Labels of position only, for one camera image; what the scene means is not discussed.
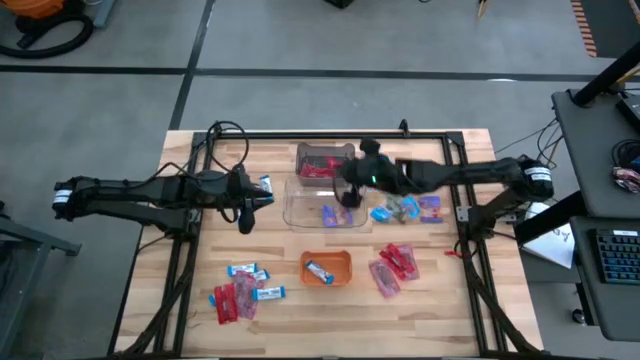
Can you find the grey box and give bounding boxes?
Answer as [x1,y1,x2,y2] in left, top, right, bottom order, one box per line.
[92,0,117,29]

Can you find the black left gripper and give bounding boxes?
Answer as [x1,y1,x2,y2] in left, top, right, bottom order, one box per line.
[227,167,275,235]

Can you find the backlit black keyboard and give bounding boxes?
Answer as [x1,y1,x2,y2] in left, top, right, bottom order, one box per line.
[594,228,640,286]

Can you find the grey plastic bin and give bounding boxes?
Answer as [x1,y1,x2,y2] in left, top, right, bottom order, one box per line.
[295,141,357,189]

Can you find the coiled black cable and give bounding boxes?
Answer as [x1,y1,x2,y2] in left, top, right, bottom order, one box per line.
[610,138,640,169]

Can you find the candy pile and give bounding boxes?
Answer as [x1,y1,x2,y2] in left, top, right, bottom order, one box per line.
[612,166,640,194]

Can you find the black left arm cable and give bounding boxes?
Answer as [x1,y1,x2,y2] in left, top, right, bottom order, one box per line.
[203,120,250,174]

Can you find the black pole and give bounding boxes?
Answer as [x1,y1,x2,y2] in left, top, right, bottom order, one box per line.
[572,42,640,108]

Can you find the dark mat orange edge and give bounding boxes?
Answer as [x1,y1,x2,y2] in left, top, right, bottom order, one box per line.
[569,0,640,59]

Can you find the black aluminium table frame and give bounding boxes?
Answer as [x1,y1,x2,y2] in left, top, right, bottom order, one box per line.
[113,118,544,359]

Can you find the black vacuum hose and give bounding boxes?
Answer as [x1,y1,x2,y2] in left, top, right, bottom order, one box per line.
[0,12,95,60]

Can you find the orange vacuum cleaner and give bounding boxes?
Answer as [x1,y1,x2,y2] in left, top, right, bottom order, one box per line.
[0,0,66,21]

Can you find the orange plastic bin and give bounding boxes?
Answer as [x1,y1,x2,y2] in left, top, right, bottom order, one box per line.
[298,249,354,288]

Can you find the black desk base beam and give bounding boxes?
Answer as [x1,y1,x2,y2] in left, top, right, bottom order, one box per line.
[513,191,586,246]

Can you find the grey metal table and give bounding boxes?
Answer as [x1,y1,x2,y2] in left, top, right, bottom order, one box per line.
[0,199,83,360]

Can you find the white paper sheet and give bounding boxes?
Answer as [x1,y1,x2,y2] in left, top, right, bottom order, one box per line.
[522,202,576,270]

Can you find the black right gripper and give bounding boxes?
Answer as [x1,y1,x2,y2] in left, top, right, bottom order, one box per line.
[339,139,401,209]

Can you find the clear packets inside bin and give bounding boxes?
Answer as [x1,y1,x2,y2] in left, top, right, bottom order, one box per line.
[282,174,372,234]

